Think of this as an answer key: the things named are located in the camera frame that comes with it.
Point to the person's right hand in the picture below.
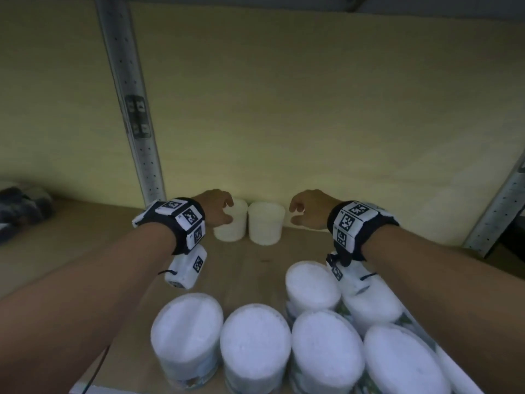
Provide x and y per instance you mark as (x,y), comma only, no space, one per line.
(318,209)

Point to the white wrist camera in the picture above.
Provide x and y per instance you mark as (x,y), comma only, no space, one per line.
(186,270)
(337,273)

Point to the person's right forearm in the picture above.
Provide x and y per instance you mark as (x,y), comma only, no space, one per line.
(451,291)

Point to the grey metal shelf wooden boards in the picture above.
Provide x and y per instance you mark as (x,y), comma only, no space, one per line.
(246,266)

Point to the person's left forearm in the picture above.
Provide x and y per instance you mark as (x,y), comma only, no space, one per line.
(82,303)

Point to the pile of dark packets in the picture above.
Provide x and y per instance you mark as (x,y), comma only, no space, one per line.
(20,209)

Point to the white tub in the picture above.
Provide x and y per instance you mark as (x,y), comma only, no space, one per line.
(234,231)
(266,225)

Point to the black wristband with marker tags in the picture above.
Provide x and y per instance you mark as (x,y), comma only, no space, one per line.
(190,217)
(369,229)

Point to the group of white cotton-swab tubs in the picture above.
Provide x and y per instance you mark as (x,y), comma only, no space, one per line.
(254,344)

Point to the person's left hand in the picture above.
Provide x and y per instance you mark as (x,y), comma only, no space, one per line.
(213,207)

